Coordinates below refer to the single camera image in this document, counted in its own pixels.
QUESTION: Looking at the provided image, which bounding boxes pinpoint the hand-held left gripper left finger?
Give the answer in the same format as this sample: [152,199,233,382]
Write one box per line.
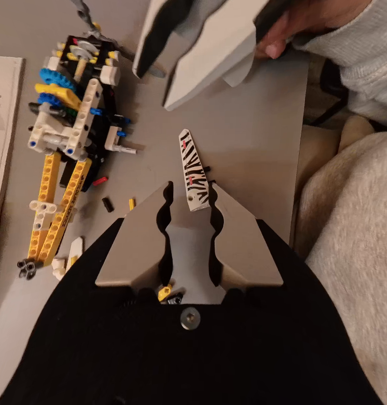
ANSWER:
[95,181,175,291]

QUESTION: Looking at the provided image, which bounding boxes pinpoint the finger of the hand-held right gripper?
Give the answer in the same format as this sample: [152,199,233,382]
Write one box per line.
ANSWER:
[163,0,271,112]
[132,0,197,79]

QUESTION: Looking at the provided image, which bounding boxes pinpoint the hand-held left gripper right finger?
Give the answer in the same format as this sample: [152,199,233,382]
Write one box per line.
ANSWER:
[208,182,285,291]

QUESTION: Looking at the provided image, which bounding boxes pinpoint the heap of mixed lego pieces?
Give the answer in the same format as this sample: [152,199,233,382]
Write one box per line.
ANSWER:
[51,177,185,305]

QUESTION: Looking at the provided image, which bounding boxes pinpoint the zebra striped lego panel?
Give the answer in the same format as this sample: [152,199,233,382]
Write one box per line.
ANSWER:
[179,129,213,213]

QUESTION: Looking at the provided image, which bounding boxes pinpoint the person's right forearm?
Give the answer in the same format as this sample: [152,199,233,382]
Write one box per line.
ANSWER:
[291,0,387,118]

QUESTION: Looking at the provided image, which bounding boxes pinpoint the partly built lego model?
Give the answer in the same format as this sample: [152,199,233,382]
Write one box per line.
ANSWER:
[17,0,167,281]

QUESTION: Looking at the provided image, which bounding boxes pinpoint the lego instruction booklet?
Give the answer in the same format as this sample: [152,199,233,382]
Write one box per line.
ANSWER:
[0,56,26,232]

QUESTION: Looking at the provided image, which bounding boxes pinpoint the person's right hand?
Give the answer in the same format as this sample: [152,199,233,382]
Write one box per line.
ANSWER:
[255,0,372,59]

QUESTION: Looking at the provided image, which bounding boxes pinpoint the person's tan trousers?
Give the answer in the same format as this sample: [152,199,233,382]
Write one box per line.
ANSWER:
[293,115,376,254]

